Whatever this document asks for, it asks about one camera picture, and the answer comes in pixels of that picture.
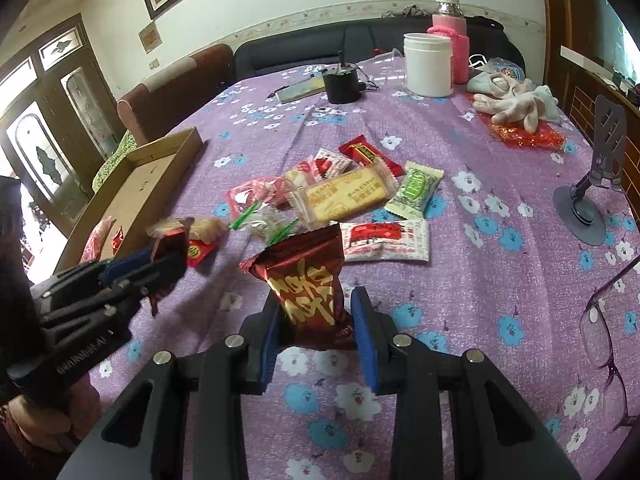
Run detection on purple floral tablecloth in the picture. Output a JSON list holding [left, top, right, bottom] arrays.
[[75, 52, 640, 480]]

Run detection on small pale candy packet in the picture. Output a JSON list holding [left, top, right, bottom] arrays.
[[285, 162, 321, 187]]

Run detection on large yellow biscuit packet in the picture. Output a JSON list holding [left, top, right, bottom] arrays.
[[290, 165, 396, 228]]

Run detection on yellow cake packet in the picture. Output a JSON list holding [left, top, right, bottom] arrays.
[[150, 216, 228, 243]]

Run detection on red chocolate bar packet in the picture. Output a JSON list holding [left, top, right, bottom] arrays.
[[338, 135, 406, 177]]

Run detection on clear green-striped snack packet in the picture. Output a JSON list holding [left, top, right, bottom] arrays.
[[229, 200, 308, 246]]

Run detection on clear plastic container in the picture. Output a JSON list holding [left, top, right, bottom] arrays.
[[365, 50, 406, 86]]

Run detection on white cotton gloves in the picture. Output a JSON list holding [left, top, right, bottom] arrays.
[[467, 70, 561, 133]]

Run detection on person's left hand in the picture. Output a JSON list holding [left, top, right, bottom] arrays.
[[10, 390, 88, 453]]

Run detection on small wall plaque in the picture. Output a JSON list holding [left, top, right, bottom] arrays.
[[138, 20, 162, 53]]

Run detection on dark red gold-print snack packet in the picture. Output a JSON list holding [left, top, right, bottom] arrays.
[[147, 217, 196, 318], [240, 224, 358, 352]]

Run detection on flat white red-print packet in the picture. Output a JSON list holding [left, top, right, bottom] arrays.
[[340, 219, 431, 263]]

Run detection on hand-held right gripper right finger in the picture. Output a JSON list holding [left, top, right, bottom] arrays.
[[350, 286, 583, 480]]

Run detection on grey phone stand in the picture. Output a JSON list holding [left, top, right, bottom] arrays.
[[552, 95, 630, 247]]

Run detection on blue print plastic bag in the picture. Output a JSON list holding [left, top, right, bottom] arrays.
[[480, 57, 526, 83]]

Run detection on pink sleeved bottle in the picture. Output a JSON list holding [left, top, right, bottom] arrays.
[[426, 0, 471, 85]]

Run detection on small white red snack packet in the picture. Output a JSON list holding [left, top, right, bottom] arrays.
[[312, 147, 353, 178]]

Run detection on pink cartoon snack packet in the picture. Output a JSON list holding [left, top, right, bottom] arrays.
[[227, 176, 296, 218]]

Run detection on white plastic jar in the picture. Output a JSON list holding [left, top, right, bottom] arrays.
[[403, 32, 456, 98]]

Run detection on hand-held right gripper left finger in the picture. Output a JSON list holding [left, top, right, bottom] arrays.
[[57, 287, 283, 480]]

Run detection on green cloth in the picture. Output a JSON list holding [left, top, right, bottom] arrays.
[[92, 130, 138, 193]]

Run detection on red foil packet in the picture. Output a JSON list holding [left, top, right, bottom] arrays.
[[482, 110, 568, 150]]

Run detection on black round device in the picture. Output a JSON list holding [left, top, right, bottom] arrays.
[[321, 50, 368, 106]]

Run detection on pale pink snack packet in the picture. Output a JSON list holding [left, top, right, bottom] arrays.
[[80, 216, 116, 263]]

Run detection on black leather sofa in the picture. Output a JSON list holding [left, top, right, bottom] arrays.
[[232, 15, 526, 83]]

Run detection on cardboard box tray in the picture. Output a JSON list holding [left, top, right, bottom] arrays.
[[52, 127, 203, 276]]

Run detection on notebook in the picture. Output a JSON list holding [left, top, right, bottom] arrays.
[[276, 77, 328, 105]]

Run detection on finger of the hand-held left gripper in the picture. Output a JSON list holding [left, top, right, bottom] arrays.
[[97, 246, 157, 287], [102, 252, 188, 312]]

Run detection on wooden glass door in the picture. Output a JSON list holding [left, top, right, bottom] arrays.
[[0, 12, 121, 241]]

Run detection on brown armchair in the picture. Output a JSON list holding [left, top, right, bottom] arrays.
[[117, 42, 236, 146]]

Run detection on eyeglasses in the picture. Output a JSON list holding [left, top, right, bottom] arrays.
[[580, 247, 640, 433]]

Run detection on green white snack packet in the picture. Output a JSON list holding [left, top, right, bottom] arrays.
[[385, 160, 445, 220]]

